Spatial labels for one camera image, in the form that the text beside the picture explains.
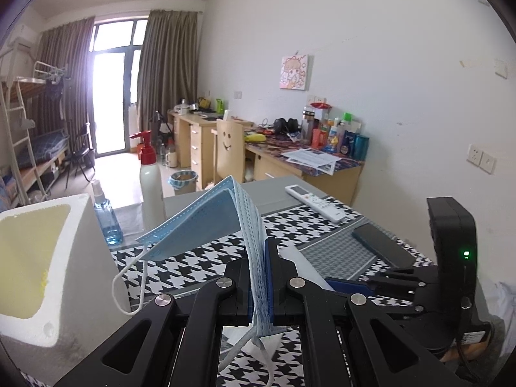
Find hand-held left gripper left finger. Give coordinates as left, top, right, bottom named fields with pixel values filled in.
left=54, top=256, right=255, bottom=387

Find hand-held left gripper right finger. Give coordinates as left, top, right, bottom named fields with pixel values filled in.
left=264, top=238, right=473, bottom=387

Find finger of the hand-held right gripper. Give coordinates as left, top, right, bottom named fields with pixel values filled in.
left=326, top=276, right=421, bottom=304
left=378, top=265, right=439, bottom=288

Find white packets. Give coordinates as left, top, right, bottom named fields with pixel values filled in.
left=278, top=248, right=338, bottom=292

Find blue face mask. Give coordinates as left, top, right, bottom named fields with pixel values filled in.
left=112, top=175, right=283, bottom=387

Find white foam box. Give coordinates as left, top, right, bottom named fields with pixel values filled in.
left=0, top=193, right=130, bottom=349

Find black phone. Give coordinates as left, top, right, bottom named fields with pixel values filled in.
left=352, top=223, right=416, bottom=269

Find houndstooth table mat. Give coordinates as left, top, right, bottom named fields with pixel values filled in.
left=109, top=195, right=441, bottom=387

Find white remote control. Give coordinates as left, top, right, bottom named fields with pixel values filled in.
left=285, top=184, right=348, bottom=223

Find wooden desk with patterned cover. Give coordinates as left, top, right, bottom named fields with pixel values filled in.
left=244, top=129, right=366, bottom=207

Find trash bin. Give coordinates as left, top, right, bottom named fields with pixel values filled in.
left=169, top=170, right=198, bottom=194

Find white pump bottle red cap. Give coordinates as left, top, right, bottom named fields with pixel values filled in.
left=130, top=130, right=167, bottom=233

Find printed papers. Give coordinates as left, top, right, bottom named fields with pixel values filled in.
left=280, top=148, right=342, bottom=176

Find wooden chair with smiley face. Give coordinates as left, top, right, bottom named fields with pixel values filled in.
left=212, top=118, right=247, bottom=186

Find blue spray bottle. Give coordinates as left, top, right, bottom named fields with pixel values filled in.
left=91, top=179, right=124, bottom=246

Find cluster of toiletry bottles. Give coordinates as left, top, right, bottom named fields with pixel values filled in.
left=300, top=103, right=370, bottom=160

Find wooden desk with drawers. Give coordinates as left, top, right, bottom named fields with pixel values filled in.
left=167, top=110, right=254, bottom=180

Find black headphones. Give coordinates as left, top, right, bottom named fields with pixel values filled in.
left=273, top=118, right=301, bottom=135

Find black folding chair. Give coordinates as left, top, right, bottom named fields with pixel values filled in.
left=66, top=123, right=98, bottom=188

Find brown curtain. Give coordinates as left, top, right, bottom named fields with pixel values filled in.
left=30, top=17, right=96, bottom=158
left=137, top=8, right=201, bottom=140

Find glass balcony door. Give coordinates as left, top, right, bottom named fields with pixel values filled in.
left=86, top=18, right=148, bottom=156

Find blue plaid mattress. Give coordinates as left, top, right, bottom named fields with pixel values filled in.
left=16, top=131, right=69, bottom=170

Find metal bunk bed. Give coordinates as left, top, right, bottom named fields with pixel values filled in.
left=0, top=60, right=72, bottom=207

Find dark hanging clothes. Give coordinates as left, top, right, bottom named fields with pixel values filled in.
left=44, top=76, right=66, bottom=122

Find metal bed ladder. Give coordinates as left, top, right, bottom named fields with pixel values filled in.
left=0, top=76, right=47, bottom=204

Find white air conditioner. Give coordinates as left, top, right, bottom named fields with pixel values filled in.
left=8, top=24, right=35, bottom=49

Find double wall outlet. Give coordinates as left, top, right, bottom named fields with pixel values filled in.
left=468, top=143, right=498, bottom=175

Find black cable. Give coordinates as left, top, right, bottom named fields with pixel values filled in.
left=455, top=264, right=475, bottom=382

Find pink wall picture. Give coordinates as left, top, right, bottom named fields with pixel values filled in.
left=279, top=54, right=311, bottom=91

